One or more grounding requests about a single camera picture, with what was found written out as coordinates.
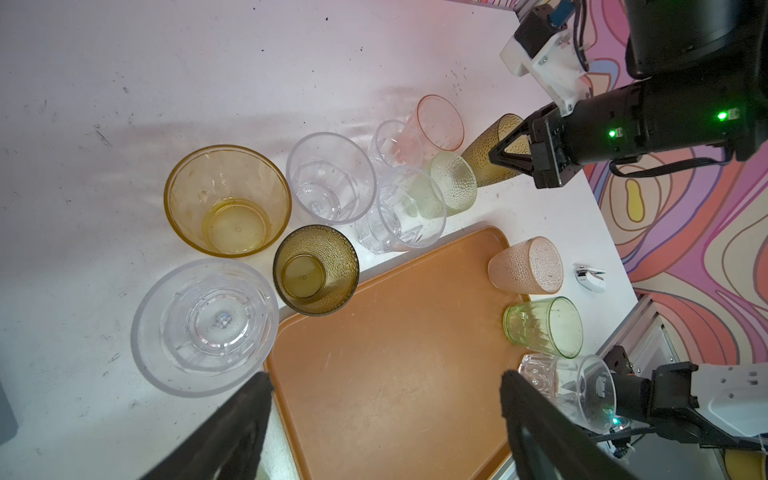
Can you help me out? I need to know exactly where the pink clear cup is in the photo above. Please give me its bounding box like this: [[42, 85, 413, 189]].
[[406, 94, 465, 157]]

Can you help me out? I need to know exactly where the pink textured cup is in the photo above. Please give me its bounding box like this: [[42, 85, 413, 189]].
[[487, 236, 564, 295]]

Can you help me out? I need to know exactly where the brown textured cup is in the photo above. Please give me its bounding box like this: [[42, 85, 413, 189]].
[[461, 113, 523, 188]]

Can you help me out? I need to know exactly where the small clear glass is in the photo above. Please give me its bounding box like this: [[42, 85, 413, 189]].
[[368, 119, 423, 176]]

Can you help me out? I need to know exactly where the yellow amber glass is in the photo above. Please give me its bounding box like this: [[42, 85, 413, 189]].
[[163, 144, 292, 258]]

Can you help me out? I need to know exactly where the green ribbed glass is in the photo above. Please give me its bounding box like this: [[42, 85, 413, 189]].
[[502, 296, 584, 359]]

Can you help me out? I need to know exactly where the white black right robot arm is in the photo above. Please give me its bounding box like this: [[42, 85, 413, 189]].
[[488, 1, 767, 189]]

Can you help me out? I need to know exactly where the white clip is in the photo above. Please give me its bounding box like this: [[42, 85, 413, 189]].
[[574, 264, 607, 293]]

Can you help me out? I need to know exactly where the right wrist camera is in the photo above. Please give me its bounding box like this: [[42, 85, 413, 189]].
[[500, 1, 590, 117]]

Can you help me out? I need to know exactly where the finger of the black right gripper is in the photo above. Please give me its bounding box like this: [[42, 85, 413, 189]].
[[488, 116, 532, 158], [489, 152, 534, 176]]

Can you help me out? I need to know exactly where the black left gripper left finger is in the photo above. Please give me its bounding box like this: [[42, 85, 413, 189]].
[[144, 372, 274, 479]]

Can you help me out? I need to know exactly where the clear faceted glass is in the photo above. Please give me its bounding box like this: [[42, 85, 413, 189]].
[[518, 353, 616, 434], [355, 167, 447, 254]]

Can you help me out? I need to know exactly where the orange plastic tray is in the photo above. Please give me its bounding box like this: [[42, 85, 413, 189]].
[[266, 227, 525, 479]]

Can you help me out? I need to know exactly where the pale green textured cup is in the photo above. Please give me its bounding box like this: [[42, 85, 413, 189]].
[[409, 152, 478, 219]]

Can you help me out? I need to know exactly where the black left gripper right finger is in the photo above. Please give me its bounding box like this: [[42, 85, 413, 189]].
[[500, 370, 634, 479]]

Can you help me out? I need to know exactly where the clear glass back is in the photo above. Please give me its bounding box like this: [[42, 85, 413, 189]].
[[286, 132, 377, 225]]

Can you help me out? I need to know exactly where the clear wide glass left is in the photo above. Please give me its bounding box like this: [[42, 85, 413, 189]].
[[130, 258, 280, 398]]

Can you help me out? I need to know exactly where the olive textured cup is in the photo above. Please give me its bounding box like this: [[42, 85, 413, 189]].
[[273, 224, 360, 316]]

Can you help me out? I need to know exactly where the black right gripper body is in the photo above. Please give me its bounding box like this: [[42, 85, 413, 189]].
[[527, 103, 582, 189]]

